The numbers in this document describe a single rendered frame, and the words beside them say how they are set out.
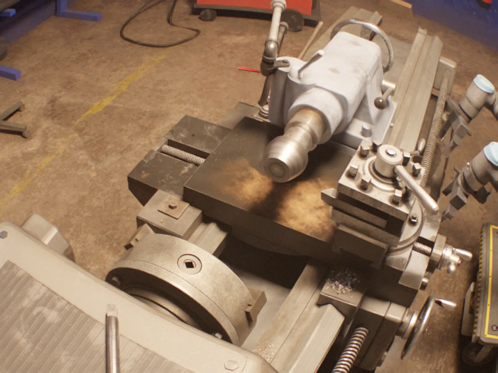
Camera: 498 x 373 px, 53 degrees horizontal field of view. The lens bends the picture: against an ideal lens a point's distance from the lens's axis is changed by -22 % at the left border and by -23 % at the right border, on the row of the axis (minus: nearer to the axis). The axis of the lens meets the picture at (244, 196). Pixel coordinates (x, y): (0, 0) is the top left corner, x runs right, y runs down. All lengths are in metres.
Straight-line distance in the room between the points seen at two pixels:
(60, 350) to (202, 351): 0.18
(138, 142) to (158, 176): 1.53
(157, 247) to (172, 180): 0.62
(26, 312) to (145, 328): 0.17
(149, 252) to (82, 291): 0.24
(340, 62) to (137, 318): 1.02
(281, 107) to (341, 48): 0.27
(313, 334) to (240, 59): 2.71
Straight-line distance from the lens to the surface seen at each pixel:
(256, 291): 0.96
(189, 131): 1.69
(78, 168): 2.96
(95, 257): 2.53
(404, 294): 1.41
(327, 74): 1.46
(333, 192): 1.22
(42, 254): 0.77
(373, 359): 1.57
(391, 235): 1.21
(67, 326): 0.68
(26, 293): 0.73
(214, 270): 0.91
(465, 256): 1.56
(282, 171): 1.24
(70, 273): 0.74
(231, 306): 0.91
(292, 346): 1.28
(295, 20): 4.21
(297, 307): 1.34
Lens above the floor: 1.90
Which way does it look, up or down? 43 degrees down
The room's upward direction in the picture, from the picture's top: 6 degrees clockwise
